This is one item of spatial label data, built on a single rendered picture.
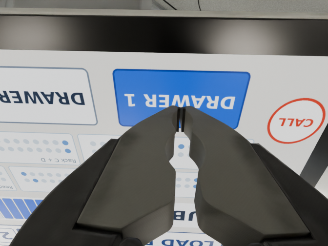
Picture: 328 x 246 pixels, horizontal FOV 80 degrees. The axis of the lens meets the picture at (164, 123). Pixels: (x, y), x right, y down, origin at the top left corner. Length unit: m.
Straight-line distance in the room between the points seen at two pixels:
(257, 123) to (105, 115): 0.12
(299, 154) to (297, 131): 0.03
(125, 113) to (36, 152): 0.09
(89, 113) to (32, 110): 0.04
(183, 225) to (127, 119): 0.15
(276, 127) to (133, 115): 0.11
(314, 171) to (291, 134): 0.05
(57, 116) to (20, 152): 0.06
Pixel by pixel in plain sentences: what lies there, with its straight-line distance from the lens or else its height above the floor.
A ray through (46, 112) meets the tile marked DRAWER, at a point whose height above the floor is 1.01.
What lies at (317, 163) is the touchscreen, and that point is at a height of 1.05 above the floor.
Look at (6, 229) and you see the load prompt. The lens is 0.34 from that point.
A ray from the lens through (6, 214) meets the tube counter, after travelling 0.31.
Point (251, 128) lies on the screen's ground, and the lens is 0.17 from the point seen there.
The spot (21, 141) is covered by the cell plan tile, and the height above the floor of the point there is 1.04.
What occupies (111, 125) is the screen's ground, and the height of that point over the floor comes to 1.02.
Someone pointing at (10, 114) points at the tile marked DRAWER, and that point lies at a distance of 0.20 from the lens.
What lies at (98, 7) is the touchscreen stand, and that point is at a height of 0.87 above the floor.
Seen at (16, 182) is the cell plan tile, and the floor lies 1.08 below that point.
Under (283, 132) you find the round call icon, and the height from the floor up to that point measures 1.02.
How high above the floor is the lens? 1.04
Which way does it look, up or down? 8 degrees down
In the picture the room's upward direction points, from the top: 178 degrees counter-clockwise
